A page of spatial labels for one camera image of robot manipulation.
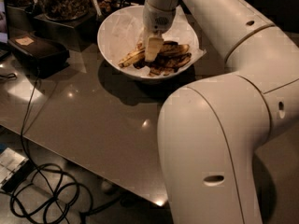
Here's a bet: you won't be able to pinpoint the banana pieces at bottom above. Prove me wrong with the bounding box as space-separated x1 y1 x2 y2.
134 57 178 77

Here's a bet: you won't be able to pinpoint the white ceramic bowl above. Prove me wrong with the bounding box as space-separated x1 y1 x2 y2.
96 5 200 85

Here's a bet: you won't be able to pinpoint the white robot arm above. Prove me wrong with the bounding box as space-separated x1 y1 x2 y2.
144 0 299 224

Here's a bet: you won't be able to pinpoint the metal jar stand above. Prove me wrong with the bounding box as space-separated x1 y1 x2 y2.
7 6 98 51

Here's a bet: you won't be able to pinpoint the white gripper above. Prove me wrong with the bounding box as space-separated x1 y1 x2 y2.
142 0 177 62

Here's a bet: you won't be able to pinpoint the black power cable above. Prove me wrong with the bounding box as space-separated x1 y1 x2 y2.
8 66 125 224

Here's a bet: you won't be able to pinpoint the screen edge at left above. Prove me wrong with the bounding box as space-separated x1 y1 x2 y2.
0 0 12 62

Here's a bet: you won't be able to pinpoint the long spotted top banana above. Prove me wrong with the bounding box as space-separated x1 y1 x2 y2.
118 49 145 68

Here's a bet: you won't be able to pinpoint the white paper bowl liner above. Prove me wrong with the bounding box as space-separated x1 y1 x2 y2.
108 5 207 77

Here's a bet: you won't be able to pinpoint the dark spotted banana lower right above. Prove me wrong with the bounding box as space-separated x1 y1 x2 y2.
174 52 192 68

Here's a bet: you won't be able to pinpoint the glass jar of nuts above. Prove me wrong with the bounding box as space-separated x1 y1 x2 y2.
38 0 89 21

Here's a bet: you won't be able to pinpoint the spotted banana right side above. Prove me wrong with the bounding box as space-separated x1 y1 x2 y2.
159 41 190 56

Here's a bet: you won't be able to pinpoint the silver box on floor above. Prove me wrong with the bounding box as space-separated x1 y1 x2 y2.
0 147 33 192

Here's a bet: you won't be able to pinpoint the upright banana behind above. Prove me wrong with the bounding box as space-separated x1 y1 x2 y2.
135 41 144 50

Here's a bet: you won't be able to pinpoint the black box device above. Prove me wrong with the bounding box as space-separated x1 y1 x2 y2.
7 33 70 78

